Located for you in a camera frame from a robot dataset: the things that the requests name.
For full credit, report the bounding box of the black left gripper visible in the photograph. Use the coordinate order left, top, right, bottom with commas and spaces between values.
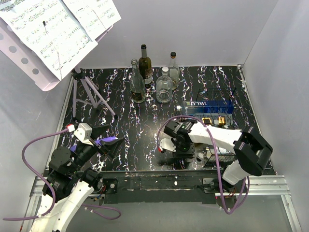
69, 124, 125, 173

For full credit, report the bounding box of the purple marker pen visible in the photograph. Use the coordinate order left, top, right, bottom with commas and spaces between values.
70, 136, 117, 152

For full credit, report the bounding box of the clear bottle gold neck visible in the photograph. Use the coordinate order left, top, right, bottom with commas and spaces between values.
195, 146, 235, 162

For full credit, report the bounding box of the clear green-tinted bottle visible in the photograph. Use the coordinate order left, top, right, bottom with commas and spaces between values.
130, 58, 146, 103

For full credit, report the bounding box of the clear square bottle white label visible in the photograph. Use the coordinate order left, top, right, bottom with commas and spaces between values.
156, 67, 173, 104

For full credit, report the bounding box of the clear bottle black cork cap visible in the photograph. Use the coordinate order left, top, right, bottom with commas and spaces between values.
169, 51, 180, 90

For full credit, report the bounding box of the dark brown wine bottle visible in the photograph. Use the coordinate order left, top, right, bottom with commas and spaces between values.
138, 44, 153, 88

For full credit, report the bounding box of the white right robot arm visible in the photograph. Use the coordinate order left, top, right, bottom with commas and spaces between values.
158, 119, 273, 192

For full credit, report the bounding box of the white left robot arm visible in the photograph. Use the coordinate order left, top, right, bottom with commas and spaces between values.
30, 123, 125, 232

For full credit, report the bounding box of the blue clear tall bottle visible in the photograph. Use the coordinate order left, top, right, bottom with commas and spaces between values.
176, 100, 234, 116

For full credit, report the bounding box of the clear flask black gold label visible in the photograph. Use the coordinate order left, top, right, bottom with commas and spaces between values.
189, 113, 233, 127

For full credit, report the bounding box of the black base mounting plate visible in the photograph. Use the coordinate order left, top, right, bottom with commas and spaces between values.
43, 170, 256, 206

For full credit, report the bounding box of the small sheet music page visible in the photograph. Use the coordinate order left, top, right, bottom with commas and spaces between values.
63, 0, 121, 40

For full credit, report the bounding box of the large sheet music page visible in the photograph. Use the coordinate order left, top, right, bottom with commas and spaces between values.
0, 0, 97, 80

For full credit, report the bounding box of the lilac music stand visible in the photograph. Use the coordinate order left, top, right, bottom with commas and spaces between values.
0, 19, 118, 120

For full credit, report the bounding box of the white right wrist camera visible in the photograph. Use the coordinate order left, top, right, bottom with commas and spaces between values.
159, 138, 176, 152

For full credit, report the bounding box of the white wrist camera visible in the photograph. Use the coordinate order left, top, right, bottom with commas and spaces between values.
73, 123, 93, 146
159, 138, 176, 152

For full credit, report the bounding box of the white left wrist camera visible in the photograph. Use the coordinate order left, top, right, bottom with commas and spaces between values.
73, 123, 93, 146

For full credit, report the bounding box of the black wire wine rack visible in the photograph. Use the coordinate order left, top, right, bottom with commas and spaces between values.
196, 87, 236, 168

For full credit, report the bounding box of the purple floor cable loop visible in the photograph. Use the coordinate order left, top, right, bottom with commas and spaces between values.
83, 203, 123, 220

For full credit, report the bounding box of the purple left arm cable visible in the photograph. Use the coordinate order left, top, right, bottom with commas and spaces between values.
2, 123, 74, 220

